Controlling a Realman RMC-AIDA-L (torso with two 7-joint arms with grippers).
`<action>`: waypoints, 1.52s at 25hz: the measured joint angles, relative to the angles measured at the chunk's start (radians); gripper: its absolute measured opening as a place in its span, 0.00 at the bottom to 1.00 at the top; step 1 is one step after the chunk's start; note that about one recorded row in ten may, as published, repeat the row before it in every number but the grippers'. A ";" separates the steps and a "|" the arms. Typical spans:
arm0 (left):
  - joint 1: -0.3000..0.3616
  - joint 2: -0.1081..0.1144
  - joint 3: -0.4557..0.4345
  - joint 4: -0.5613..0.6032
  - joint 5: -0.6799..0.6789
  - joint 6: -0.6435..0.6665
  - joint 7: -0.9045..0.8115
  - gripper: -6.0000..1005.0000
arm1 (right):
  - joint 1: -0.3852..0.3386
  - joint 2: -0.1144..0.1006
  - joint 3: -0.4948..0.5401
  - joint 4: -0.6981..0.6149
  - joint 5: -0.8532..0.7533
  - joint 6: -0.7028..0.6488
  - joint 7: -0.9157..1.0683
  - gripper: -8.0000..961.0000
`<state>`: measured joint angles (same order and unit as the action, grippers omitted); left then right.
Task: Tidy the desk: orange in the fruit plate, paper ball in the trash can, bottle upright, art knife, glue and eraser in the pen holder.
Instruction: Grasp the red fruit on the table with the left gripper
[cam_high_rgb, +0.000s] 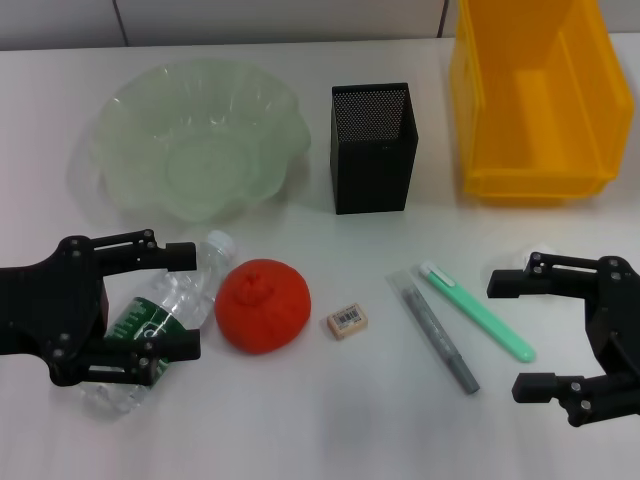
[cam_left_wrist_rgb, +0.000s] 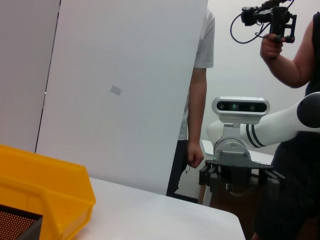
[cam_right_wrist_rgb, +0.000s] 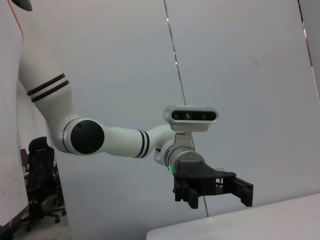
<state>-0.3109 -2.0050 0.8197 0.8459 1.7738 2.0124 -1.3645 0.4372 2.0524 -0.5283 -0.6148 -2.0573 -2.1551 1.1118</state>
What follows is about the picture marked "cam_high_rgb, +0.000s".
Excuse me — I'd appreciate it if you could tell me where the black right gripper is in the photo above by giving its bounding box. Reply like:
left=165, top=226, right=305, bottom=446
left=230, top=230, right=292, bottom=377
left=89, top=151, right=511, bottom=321
left=487, top=252, right=640, bottom=429

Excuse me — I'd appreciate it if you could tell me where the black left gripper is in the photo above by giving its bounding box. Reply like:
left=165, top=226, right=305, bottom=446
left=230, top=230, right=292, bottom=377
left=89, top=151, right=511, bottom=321
left=0, top=228, right=202, bottom=387

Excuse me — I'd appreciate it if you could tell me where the clear green-label water bottle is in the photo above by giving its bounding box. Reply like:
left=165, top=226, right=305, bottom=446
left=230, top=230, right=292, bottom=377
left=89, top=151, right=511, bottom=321
left=79, top=229, right=237, bottom=421

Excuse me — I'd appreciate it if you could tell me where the grey marker pen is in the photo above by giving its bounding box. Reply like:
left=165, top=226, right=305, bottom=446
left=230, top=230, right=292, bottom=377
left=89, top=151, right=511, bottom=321
left=387, top=269, right=481, bottom=396

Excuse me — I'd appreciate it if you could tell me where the white paper ball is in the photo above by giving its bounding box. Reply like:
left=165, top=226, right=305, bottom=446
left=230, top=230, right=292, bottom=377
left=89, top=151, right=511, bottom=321
left=509, top=241, right=559, bottom=274

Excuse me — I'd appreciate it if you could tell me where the beige eraser with barcode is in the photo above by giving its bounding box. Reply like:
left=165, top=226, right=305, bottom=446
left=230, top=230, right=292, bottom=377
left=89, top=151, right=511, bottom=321
left=325, top=302, right=372, bottom=343

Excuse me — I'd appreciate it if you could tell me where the pale green glass fruit bowl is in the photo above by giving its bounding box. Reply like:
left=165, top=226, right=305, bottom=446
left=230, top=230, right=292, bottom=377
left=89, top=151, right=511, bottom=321
left=87, top=58, right=314, bottom=226

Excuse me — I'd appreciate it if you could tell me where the black mesh pen holder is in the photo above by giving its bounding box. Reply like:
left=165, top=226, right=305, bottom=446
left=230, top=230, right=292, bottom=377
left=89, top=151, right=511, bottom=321
left=329, top=82, right=419, bottom=216

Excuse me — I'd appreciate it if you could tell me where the yellow plastic bin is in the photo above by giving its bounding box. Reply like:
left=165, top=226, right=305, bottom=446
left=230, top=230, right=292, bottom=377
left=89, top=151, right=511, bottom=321
left=449, top=0, right=635, bottom=207

